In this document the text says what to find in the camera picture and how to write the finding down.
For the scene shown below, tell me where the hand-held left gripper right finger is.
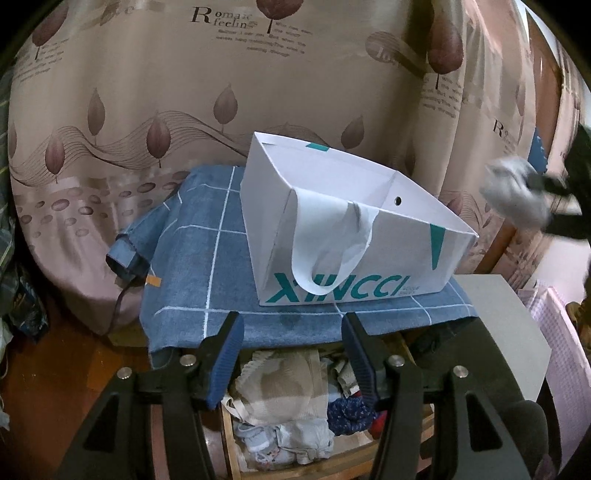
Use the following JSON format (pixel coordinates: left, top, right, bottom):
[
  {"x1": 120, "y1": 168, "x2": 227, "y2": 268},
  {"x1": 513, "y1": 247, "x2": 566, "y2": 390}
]
[{"x1": 341, "y1": 312, "x2": 532, "y2": 480}]

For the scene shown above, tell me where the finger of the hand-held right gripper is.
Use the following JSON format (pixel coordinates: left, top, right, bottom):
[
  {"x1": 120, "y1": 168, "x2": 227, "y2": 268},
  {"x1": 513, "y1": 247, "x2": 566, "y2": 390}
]
[{"x1": 529, "y1": 172, "x2": 571, "y2": 195}]

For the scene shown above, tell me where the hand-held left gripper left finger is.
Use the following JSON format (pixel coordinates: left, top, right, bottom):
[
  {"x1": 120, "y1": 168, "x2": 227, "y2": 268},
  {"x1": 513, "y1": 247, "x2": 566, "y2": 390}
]
[{"x1": 55, "y1": 311, "x2": 245, "y2": 480}]

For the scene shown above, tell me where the khaki underwear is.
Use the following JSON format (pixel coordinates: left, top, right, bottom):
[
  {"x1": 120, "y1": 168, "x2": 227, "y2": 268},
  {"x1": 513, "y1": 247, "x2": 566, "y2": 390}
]
[{"x1": 321, "y1": 353, "x2": 358, "y2": 398}]

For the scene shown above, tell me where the grey underwear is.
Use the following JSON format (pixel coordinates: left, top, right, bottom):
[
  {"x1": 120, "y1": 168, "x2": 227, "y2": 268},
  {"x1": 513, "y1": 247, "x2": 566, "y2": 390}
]
[{"x1": 480, "y1": 156, "x2": 551, "y2": 230}]

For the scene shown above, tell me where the navy dotted underwear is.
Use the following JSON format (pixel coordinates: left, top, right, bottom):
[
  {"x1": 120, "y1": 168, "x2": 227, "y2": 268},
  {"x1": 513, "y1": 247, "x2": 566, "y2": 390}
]
[{"x1": 327, "y1": 396, "x2": 377, "y2": 437}]

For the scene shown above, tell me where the beige lace underwear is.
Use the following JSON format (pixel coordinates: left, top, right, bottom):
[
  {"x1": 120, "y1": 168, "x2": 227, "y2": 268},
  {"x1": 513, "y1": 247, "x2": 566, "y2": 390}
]
[{"x1": 228, "y1": 349, "x2": 335, "y2": 425}]

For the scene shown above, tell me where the white patterned underwear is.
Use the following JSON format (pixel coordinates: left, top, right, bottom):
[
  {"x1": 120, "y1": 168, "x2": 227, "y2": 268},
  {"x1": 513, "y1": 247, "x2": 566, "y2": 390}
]
[{"x1": 233, "y1": 418, "x2": 335, "y2": 465}]

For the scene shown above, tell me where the wooden drawer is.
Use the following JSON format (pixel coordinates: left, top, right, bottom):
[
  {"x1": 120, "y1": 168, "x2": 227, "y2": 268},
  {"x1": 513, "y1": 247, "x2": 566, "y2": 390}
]
[{"x1": 219, "y1": 332, "x2": 437, "y2": 480}]

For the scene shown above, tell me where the white paper bag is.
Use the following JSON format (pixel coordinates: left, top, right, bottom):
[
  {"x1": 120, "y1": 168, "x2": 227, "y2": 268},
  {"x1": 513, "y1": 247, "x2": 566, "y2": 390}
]
[{"x1": 240, "y1": 131, "x2": 479, "y2": 308}]

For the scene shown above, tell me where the brown wooden wardrobe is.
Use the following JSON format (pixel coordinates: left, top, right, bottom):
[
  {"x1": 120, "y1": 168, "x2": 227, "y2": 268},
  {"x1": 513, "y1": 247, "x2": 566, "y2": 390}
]
[{"x1": 526, "y1": 9, "x2": 583, "y2": 158}]

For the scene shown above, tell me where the blue checked cloth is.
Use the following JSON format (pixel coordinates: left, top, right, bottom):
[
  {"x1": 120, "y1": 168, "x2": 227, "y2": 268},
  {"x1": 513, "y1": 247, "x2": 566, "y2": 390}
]
[{"x1": 105, "y1": 165, "x2": 479, "y2": 356}]

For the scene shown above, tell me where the grey board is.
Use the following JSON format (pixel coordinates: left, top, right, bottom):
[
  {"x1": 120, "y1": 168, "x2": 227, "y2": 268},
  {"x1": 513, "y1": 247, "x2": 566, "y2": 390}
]
[{"x1": 455, "y1": 273, "x2": 552, "y2": 402}]

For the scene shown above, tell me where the pink cloth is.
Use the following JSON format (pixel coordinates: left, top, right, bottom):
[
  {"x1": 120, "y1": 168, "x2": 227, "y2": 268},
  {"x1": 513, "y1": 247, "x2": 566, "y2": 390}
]
[{"x1": 517, "y1": 279, "x2": 591, "y2": 462}]

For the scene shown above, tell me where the blue packet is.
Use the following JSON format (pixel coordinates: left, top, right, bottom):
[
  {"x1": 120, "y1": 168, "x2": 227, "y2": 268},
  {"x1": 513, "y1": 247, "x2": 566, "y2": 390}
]
[{"x1": 7, "y1": 272, "x2": 49, "y2": 341}]

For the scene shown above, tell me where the plaid cloth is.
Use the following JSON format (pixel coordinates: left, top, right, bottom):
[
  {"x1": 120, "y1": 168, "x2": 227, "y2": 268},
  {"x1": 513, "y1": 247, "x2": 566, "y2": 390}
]
[{"x1": 0, "y1": 69, "x2": 21, "y2": 301}]

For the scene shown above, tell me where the leaf print bed sheet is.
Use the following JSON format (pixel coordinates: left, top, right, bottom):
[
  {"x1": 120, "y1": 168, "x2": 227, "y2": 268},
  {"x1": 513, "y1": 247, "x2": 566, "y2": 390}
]
[{"x1": 7, "y1": 0, "x2": 573, "y2": 337}]

